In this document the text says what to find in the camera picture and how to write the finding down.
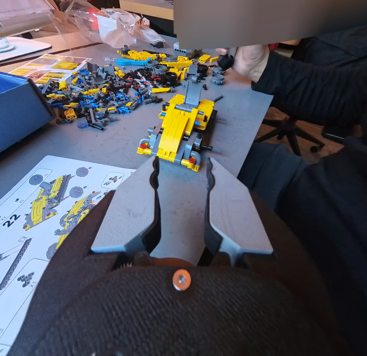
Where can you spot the yellow brick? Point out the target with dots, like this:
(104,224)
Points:
(204,58)

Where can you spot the person's right hand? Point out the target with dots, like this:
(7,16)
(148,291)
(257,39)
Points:
(252,61)

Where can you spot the wooden table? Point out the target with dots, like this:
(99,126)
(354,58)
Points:
(146,8)

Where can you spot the grey battery box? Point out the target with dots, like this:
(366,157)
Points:
(186,50)

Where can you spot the black gear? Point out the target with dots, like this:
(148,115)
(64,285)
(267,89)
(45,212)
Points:
(124,50)

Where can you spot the black wheel rim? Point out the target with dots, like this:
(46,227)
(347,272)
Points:
(170,76)

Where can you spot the thin black axle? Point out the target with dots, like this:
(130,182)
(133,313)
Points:
(218,98)

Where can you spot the clear plastic bag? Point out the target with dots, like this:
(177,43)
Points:
(109,25)

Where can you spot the pile of small building pieces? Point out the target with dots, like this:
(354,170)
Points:
(100,97)

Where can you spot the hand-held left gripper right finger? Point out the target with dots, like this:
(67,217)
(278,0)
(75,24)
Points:
(240,218)

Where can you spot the yellow toy vehicle model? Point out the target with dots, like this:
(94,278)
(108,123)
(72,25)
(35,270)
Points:
(175,126)

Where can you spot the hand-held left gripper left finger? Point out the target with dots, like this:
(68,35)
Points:
(126,218)

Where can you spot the white instruction booklet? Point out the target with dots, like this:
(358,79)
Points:
(43,218)

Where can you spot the yellow curved panel piece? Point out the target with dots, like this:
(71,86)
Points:
(163,90)

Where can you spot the blue brick separator tool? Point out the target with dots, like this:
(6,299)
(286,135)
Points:
(132,62)

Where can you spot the yellow sticker sheet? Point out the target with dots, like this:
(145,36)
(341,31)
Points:
(51,66)

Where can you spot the grey desk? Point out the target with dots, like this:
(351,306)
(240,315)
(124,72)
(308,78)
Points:
(114,137)

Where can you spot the pile of yellow beams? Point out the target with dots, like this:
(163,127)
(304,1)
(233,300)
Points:
(143,55)

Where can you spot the black swivel chair base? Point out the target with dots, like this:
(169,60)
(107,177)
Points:
(289,132)

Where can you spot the blue cardboard kit box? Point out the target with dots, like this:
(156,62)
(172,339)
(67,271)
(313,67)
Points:
(20,112)

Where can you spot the white monitor stand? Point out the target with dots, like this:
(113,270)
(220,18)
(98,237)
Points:
(23,47)

